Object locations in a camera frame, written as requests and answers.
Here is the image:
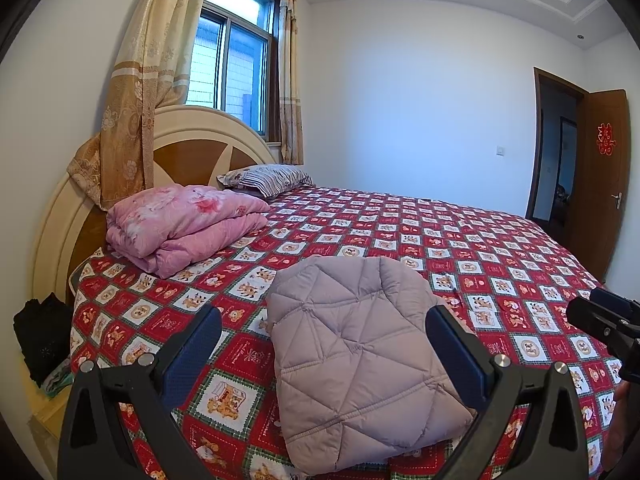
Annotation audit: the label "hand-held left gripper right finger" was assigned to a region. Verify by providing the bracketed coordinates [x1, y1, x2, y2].
[424, 304, 590, 480]

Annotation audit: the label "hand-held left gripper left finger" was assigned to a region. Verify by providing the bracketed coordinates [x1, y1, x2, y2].
[57, 305, 224, 480]

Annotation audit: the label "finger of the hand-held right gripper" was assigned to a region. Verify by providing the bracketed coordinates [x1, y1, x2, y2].
[566, 297, 640, 346]
[590, 287, 640, 319]

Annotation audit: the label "lilac quilted jacket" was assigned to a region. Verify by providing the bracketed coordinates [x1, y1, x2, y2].
[267, 255, 476, 476]

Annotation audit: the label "person's right forearm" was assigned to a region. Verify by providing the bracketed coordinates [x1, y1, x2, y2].
[601, 382, 632, 472]

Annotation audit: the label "black folded clothes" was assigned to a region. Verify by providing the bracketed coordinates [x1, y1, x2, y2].
[12, 292, 73, 388]

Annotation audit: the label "brown wooden door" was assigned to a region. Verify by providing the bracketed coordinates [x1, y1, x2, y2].
[582, 89, 632, 281]

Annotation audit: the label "red printed bed blanket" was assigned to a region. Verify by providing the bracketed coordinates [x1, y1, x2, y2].
[70, 185, 626, 480]

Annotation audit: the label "pink folded quilt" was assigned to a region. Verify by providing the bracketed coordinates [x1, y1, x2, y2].
[106, 185, 271, 278]

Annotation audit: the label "green patterned cloth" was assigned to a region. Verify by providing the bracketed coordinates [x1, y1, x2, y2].
[40, 360, 73, 396]

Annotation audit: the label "cream nightstand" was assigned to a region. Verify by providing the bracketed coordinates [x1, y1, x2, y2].
[22, 355, 76, 441]

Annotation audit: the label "red paper door decoration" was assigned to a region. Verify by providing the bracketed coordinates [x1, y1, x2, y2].
[595, 121, 616, 156]

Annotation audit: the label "striped pillow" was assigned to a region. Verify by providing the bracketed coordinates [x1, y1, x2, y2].
[216, 164, 313, 198]

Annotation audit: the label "cream and wood headboard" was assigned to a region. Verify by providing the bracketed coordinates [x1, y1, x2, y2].
[31, 105, 278, 306]

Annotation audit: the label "wide beige floral curtain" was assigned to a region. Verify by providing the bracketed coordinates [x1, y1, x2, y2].
[67, 0, 216, 211]

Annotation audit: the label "window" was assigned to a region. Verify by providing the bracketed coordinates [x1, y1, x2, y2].
[185, 0, 281, 143]

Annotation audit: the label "dark wooden door frame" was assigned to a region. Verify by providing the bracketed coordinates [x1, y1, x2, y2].
[525, 66, 591, 223]

